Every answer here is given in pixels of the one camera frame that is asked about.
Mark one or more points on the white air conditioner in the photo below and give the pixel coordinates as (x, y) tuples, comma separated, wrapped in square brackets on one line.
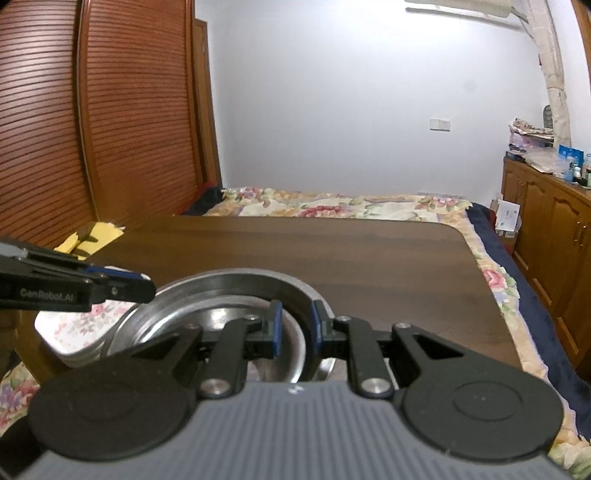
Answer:
[(461, 8)]

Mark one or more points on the wooden louvered wardrobe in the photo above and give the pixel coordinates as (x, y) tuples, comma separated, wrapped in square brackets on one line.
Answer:
[(115, 115)]

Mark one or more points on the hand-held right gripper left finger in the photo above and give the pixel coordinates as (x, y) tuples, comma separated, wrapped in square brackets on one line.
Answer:
[(273, 330)]

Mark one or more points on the floral cloth pile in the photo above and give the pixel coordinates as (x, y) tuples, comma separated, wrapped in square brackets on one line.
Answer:
[(531, 129)]

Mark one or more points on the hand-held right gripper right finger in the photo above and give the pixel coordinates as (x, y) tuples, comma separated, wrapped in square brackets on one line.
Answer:
[(316, 330)]

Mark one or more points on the white wall switch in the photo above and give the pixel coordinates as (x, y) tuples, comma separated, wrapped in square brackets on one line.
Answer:
[(439, 124)]

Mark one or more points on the blue packaging boxes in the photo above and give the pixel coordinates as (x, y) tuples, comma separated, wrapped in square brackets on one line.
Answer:
[(570, 154)]

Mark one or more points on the large stainless steel bowl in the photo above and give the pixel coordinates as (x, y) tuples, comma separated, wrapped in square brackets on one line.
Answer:
[(121, 330)]

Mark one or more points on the navy blue bed sheet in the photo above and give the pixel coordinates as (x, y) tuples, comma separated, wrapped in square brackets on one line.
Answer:
[(531, 300)]

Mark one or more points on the floral blanket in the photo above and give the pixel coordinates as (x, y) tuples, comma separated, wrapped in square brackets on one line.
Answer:
[(369, 207)]

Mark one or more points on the dark clothing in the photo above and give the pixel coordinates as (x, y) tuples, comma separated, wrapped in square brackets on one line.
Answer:
[(203, 198)]

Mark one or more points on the clear plastic bags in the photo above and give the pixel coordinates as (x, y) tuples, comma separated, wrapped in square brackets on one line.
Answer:
[(547, 162)]

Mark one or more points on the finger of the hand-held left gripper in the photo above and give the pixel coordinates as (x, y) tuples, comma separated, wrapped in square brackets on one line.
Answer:
[(129, 290), (55, 263)]

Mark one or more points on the yellow plush toy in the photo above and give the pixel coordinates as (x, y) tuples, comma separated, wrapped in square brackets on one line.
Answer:
[(99, 233)]

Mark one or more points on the white cardboard box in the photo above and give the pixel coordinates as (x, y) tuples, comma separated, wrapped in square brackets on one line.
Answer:
[(507, 218)]

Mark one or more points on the beige lace curtain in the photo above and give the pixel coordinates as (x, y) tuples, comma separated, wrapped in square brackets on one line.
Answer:
[(551, 69)]

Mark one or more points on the wooden sideboard cabinet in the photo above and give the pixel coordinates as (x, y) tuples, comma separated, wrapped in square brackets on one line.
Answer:
[(549, 230)]

